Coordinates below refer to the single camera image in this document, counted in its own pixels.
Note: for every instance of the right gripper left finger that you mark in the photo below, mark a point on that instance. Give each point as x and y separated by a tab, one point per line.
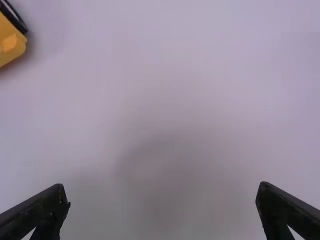
42	207

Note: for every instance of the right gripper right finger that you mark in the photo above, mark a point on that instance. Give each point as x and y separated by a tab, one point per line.
280	210

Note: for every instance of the yellow toy car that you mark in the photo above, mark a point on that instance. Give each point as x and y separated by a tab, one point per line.
10	50

